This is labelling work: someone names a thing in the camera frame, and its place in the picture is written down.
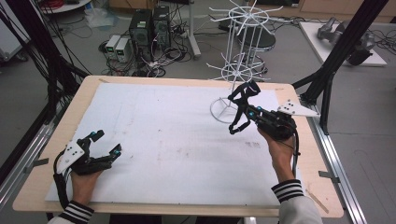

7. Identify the white wire display rack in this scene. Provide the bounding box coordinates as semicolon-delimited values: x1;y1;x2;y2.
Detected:
205;0;295;125

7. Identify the white table leg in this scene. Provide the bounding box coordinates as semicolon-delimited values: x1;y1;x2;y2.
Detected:
186;0;203;61

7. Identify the white round table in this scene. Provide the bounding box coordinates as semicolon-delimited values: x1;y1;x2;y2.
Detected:
39;0;93;15

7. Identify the aluminium rail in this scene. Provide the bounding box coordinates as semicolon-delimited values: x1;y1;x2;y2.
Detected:
299;94;369;224
0;121;58;210

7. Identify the white floor platform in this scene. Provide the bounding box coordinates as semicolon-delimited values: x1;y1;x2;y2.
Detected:
298;21;389;67

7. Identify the slim black computer tower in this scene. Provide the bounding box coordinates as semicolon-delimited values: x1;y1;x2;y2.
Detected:
151;5;172;51

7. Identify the grey metal clamp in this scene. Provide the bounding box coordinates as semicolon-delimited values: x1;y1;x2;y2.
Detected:
23;157;50;175
318;170;341;185

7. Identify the black round stool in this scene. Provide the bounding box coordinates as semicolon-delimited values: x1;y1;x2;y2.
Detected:
231;25;277;76

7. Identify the black frame strut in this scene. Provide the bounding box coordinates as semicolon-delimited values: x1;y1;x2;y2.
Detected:
291;0;390;135

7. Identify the large black computer tower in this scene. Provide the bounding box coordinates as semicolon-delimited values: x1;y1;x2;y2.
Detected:
128;8;154;63

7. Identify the person's right hand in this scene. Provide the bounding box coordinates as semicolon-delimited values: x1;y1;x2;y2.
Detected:
257;128;297;184

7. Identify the person's left hand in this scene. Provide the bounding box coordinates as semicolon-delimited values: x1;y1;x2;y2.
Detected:
69;170;104;206

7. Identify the grey case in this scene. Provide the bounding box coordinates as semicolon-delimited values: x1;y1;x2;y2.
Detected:
0;5;31;63

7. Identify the left hand-held gripper black cable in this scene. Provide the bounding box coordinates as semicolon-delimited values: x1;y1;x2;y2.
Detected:
51;150;73;211

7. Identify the black frame with cables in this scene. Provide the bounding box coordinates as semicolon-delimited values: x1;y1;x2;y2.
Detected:
0;0;92;126

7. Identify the grey robot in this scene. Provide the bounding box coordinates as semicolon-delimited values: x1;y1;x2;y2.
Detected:
316;16;377;66

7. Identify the hand-held gripper black cable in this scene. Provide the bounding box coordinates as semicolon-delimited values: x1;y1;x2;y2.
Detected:
290;130;302;179
51;150;73;211

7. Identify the white foam board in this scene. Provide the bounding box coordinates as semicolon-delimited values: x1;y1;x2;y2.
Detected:
45;82;311;208

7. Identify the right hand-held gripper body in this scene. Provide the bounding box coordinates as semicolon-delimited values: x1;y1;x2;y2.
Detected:
257;99;321;141

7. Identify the right hand-held gripper black cable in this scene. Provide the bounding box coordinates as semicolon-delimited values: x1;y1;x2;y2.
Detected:
290;130;302;179

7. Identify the clear plastic bag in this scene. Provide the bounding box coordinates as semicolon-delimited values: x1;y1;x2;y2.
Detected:
84;7;120;33

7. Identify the thin wooden stick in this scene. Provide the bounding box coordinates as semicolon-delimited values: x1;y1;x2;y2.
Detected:
305;189;331;215

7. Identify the white power supply unit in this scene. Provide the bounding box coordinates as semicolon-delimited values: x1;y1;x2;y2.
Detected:
105;34;122;61
114;37;132;63

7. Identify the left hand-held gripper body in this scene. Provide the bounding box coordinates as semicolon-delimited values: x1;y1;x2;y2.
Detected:
55;137;114;175

